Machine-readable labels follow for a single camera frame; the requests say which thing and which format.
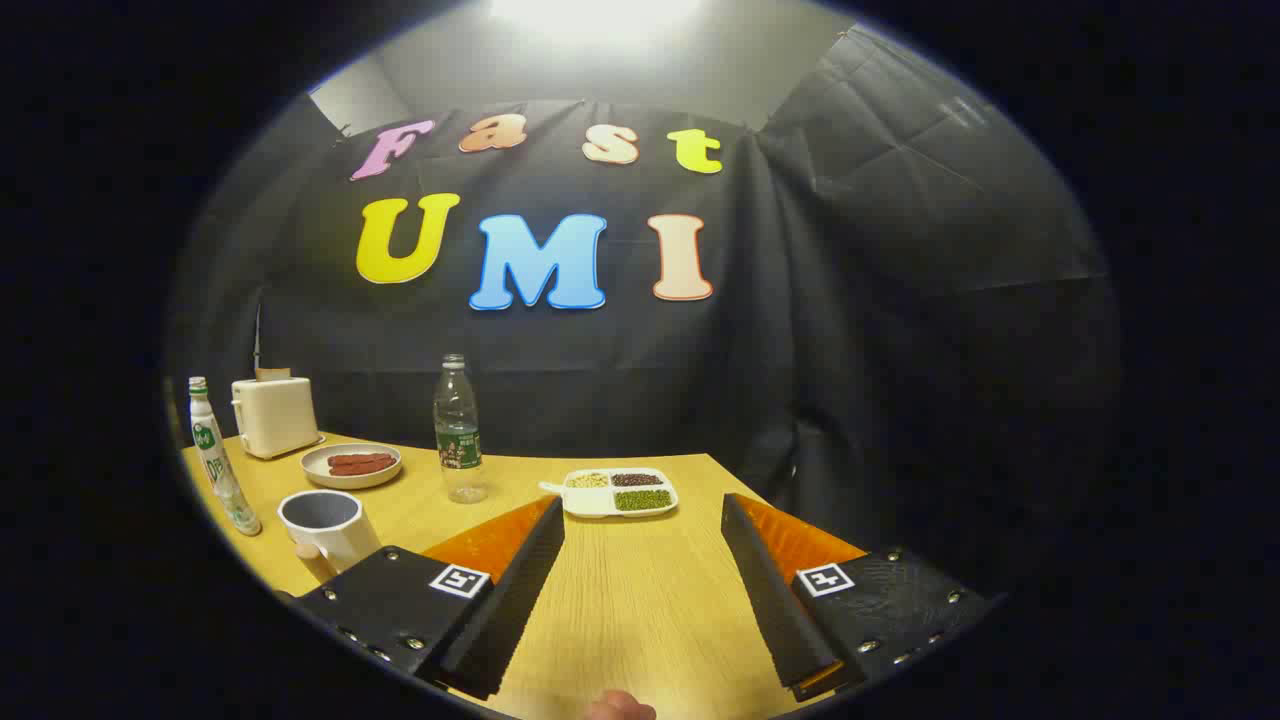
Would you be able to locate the toast slice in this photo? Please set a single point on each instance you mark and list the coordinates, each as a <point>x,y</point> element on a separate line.
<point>272,374</point>

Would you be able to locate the dark red beans pile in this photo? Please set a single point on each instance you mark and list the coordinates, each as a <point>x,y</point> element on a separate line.
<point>637,480</point>

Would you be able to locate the yellow soybeans pile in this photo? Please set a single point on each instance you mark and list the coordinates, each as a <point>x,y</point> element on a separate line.
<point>588,480</point>

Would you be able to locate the green mung beans pile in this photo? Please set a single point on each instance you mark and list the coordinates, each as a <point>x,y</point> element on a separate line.
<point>643,500</point>

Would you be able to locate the clear plastic water bottle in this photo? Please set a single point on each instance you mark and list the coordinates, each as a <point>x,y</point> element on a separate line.
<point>458,440</point>

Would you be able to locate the white divided tray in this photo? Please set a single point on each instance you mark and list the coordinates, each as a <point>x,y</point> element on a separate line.
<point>585,501</point>

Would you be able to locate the black backdrop cloth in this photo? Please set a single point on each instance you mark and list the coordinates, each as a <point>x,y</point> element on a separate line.
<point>600,370</point>

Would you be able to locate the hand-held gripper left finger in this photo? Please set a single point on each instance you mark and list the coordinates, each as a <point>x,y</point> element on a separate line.
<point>510,610</point>

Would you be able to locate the red sausage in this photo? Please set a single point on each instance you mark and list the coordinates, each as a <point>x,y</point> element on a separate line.
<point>362,469</point>
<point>360,459</point>

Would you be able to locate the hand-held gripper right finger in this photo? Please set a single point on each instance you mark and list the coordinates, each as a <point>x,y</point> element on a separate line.
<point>775,600</point>

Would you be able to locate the round beige plate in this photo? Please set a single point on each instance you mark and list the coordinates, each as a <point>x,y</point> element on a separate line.
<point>350,481</point>

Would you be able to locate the cream toaster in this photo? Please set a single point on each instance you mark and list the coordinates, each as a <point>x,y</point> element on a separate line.
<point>275,415</point>

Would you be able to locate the wooden table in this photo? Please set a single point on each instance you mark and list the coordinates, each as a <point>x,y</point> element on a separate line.
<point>640,600</point>

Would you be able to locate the white juice bottle green label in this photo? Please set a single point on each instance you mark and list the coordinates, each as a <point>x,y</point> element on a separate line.
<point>215,460</point>

